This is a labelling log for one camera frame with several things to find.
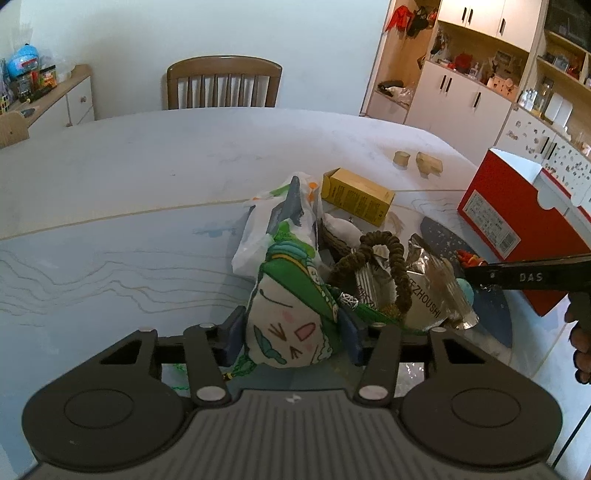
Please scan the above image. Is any silver foil packet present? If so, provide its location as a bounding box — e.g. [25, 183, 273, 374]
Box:
[401, 233, 479, 331]

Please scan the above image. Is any white wall cabinet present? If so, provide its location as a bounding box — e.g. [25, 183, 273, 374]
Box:
[359, 0, 591, 153]

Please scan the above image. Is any white plastic bag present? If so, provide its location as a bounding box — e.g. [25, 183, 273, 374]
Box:
[231, 171, 325, 280]

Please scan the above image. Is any brown bead string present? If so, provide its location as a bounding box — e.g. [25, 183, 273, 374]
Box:
[327, 230, 416, 330]

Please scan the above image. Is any person's right hand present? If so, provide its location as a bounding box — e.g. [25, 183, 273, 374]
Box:
[564, 310, 591, 385]

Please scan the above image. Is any green white plush toy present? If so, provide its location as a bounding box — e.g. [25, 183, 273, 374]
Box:
[244, 220, 352, 370]

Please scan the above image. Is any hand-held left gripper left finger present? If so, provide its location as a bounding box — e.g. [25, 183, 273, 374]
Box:
[95, 306, 247, 408]

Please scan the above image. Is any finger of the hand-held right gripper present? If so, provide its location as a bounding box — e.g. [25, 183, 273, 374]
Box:
[463, 262, 505, 289]

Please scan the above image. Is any red orange keychain toy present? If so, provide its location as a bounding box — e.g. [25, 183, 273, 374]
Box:
[456, 248, 489, 269]

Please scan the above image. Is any yellow cardboard box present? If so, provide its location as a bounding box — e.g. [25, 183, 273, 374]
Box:
[320, 167, 396, 227]

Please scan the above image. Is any red hanging garment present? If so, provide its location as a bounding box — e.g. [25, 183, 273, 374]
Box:
[385, 5, 415, 33]

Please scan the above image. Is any long wooden piece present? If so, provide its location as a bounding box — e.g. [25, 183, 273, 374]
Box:
[415, 152, 444, 176]

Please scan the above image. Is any striped foil packet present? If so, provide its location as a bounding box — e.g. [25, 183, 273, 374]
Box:
[355, 244, 394, 311]

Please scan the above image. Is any white cupboard with stickers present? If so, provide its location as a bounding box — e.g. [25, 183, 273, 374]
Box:
[495, 102, 591, 210]

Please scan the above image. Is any red shoebox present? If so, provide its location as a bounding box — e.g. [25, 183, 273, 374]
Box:
[457, 148, 591, 318]

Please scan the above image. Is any wooden slatted chair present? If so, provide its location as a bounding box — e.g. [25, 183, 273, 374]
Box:
[167, 55, 284, 111]

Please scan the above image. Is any white wooden sideboard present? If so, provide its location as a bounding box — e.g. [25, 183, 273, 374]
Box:
[8, 64, 96, 131]

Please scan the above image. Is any blue round toy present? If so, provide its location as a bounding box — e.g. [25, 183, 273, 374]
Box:
[7, 43, 41, 78]

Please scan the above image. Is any light wooden chair back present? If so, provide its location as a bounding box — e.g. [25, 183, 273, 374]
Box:
[0, 111, 30, 149]

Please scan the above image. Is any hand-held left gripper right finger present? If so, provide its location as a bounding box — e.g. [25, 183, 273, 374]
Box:
[340, 312, 503, 404]

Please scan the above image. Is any black hanging cap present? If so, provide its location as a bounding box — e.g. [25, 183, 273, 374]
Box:
[406, 6, 433, 38]

